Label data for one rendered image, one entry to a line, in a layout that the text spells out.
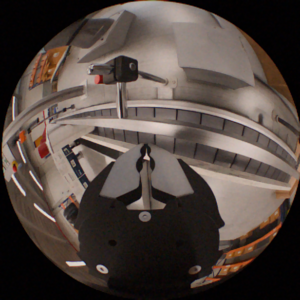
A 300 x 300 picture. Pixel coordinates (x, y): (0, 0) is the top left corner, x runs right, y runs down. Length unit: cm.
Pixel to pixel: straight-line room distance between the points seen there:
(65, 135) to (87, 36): 29
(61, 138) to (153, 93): 25
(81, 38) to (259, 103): 45
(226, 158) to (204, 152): 4
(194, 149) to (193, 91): 11
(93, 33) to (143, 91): 27
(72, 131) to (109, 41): 26
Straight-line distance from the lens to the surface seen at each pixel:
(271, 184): 25
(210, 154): 18
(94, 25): 35
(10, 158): 55
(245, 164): 21
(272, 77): 24
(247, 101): 23
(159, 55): 24
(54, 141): 28
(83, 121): 19
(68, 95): 45
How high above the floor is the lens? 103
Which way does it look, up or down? 49 degrees down
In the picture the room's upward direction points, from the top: 135 degrees counter-clockwise
